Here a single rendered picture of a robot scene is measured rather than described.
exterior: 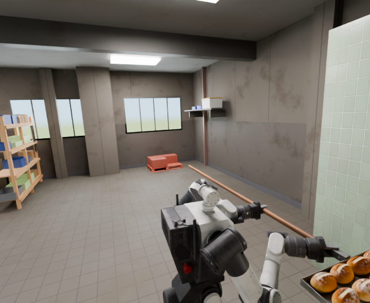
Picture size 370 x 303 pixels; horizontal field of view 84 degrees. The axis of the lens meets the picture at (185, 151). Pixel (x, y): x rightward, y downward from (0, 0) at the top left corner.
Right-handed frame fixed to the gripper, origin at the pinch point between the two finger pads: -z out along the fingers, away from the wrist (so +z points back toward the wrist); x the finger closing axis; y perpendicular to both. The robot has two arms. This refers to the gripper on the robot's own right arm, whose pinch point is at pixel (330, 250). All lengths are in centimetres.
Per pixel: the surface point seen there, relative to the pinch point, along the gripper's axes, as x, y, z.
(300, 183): -70, 304, -73
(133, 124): 34, 560, 396
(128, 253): -122, 126, 185
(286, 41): 187, 343, -45
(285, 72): 133, 342, -46
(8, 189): -91, 232, 544
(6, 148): 8, 210, 492
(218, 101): 93, 482, 92
